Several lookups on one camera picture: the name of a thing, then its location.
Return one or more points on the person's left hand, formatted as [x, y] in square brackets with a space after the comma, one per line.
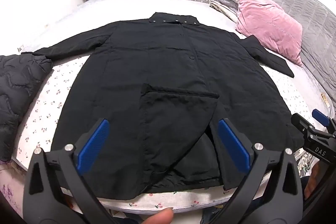
[158, 216]

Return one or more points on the small paper tag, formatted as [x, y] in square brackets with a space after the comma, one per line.
[326, 100]

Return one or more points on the pink velvet pillow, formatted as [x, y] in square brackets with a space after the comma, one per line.
[267, 22]

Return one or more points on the floral white bed sheet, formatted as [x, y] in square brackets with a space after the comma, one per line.
[47, 113]

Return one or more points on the folded blankets stack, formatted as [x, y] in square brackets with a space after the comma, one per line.
[223, 5]

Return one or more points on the grey quilted headboard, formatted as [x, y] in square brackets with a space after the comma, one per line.
[312, 24]

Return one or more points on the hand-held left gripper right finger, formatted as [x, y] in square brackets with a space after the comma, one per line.
[233, 146]

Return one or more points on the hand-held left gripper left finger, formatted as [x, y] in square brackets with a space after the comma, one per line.
[92, 146]

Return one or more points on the black quilted jacket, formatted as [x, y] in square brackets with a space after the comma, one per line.
[18, 98]

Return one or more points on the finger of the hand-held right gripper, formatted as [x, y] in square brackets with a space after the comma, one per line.
[320, 116]
[302, 123]

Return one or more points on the black long coat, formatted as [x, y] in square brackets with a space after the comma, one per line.
[157, 69]

